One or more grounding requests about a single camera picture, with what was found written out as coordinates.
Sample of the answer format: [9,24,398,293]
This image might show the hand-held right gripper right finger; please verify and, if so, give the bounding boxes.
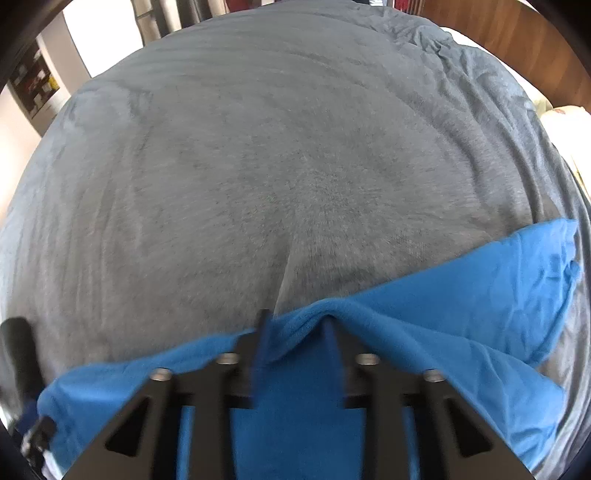
[322,320,537,480]

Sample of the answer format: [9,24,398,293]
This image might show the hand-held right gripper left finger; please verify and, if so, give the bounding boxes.
[60,308,274,480]

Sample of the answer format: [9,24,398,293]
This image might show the blue fleece towel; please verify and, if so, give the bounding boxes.
[37,219,583,480]

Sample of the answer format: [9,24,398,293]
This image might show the grey bed blanket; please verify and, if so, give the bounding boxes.
[0,0,591,480]

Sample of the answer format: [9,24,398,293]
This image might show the cream cloth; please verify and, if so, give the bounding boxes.
[531,92,591,185]

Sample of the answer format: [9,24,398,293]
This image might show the hanging clothes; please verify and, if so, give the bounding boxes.
[131,0,232,45]

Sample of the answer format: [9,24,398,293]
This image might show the cluttered wall shelf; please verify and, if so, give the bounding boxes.
[7,44,63,121]

